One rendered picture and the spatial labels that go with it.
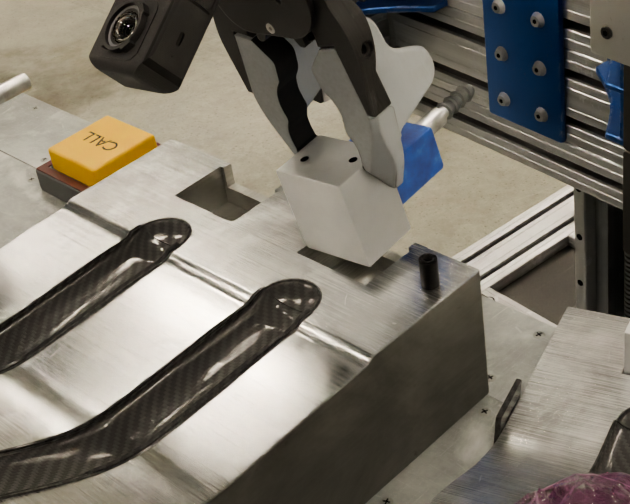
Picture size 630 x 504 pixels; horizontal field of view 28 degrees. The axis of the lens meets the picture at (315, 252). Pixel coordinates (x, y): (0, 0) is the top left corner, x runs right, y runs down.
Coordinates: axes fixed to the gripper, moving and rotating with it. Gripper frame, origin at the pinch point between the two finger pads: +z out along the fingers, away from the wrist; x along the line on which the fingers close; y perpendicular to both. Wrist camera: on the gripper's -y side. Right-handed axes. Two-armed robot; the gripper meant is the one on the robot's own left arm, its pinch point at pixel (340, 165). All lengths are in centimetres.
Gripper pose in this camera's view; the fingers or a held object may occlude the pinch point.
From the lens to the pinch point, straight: 67.6
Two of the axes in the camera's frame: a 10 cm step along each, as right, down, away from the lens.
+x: -6.8, -2.2, 7.0
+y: 6.6, -6.1, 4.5
